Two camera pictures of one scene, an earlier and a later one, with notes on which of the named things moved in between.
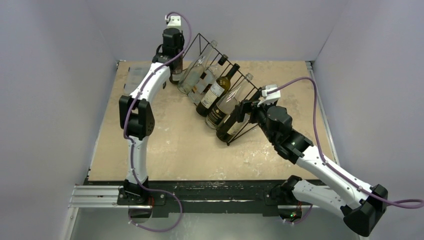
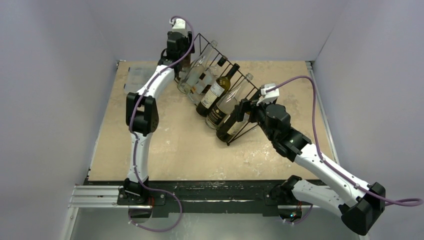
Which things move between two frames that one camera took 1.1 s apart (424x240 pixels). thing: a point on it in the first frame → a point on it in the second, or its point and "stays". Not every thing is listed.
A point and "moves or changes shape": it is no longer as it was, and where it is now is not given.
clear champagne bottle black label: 227,105 stays
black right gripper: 247,108 stays
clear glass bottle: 192,75 stays
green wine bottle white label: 176,67 moves or changes shape
